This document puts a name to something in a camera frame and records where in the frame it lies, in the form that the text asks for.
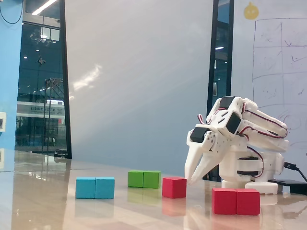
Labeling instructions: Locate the flat black box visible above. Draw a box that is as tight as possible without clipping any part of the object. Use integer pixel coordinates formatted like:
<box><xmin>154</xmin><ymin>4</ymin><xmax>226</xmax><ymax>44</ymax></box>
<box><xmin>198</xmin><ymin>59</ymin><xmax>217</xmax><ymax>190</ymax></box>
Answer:
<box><xmin>267</xmin><ymin>178</ymin><xmax>307</xmax><ymax>194</ymax></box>

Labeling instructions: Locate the black window frame post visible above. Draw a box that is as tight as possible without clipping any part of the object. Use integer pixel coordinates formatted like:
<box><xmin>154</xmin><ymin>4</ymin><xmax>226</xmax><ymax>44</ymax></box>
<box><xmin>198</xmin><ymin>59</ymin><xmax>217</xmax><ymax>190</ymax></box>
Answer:
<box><xmin>59</xmin><ymin>0</ymin><xmax>72</xmax><ymax>160</ymax></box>

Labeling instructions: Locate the long blue block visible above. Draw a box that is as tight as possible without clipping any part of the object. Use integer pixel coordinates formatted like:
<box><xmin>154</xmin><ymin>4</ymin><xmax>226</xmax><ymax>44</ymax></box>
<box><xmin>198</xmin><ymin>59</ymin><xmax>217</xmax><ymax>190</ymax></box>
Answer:
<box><xmin>75</xmin><ymin>176</ymin><xmax>115</xmax><ymax>199</ymax></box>

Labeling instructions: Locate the red black white gripper cable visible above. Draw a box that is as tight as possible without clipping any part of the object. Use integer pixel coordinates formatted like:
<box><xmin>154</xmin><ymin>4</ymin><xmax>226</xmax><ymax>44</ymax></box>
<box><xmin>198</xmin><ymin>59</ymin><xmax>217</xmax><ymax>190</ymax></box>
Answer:
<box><xmin>197</xmin><ymin>114</ymin><xmax>210</xmax><ymax>127</ymax></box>

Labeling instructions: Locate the small red cube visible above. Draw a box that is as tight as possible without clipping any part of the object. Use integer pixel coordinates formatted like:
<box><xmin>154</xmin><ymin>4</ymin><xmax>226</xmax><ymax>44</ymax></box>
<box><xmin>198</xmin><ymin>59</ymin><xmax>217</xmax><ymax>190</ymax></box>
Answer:
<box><xmin>162</xmin><ymin>176</ymin><xmax>187</xmax><ymax>199</ymax></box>

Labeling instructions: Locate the thin black wall cable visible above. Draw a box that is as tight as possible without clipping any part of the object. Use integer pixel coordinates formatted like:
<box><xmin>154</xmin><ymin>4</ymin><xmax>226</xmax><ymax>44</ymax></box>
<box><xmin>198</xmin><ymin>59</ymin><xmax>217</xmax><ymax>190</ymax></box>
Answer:
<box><xmin>0</xmin><ymin>0</ymin><xmax>24</xmax><ymax>24</ymax></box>

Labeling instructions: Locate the yellow round sticker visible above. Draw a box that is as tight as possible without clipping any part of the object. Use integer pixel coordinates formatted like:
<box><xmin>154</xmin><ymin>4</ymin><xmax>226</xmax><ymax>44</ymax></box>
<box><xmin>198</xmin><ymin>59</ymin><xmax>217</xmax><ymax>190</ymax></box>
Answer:
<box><xmin>243</xmin><ymin>1</ymin><xmax>260</xmax><ymax>20</ymax></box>

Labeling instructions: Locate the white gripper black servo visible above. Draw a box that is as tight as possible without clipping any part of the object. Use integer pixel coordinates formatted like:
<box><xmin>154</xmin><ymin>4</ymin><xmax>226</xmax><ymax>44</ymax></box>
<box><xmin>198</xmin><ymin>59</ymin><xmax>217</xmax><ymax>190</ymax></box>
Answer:
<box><xmin>184</xmin><ymin>124</ymin><xmax>233</xmax><ymax>185</ymax></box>

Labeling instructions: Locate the black power cable plug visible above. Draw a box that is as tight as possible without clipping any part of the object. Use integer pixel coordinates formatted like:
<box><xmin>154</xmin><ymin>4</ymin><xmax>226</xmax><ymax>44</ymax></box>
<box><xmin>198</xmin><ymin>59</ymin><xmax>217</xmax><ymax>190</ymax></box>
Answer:
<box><xmin>283</xmin><ymin>161</ymin><xmax>307</xmax><ymax>183</ymax></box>

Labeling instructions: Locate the long green block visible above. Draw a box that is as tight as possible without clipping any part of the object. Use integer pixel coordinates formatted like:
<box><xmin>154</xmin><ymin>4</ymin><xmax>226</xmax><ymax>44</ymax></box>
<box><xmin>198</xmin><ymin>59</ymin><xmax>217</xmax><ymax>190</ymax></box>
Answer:
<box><xmin>127</xmin><ymin>170</ymin><xmax>162</xmax><ymax>189</ymax></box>

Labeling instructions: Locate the long red block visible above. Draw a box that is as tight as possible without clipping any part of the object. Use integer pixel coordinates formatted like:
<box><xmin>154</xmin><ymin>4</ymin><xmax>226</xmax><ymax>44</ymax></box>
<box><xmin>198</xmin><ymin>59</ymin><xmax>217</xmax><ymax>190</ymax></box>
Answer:
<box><xmin>212</xmin><ymin>187</ymin><xmax>261</xmax><ymax>216</ymax></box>

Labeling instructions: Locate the whiteboard with marker drawings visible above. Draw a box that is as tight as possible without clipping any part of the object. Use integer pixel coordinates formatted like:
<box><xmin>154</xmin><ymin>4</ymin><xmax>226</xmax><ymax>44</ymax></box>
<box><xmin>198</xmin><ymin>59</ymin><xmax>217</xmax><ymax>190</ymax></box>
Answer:
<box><xmin>231</xmin><ymin>0</ymin><xmax>307</xmax><ymax>154</ymax></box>

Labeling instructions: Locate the large white panel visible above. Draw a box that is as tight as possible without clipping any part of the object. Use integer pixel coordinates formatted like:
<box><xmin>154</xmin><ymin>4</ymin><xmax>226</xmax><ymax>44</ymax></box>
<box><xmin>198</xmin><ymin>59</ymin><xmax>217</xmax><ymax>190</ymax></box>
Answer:
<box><xmin>64</xmin><ymin>0</ymin><xmax>214</xmax><ymax>175</ymax></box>

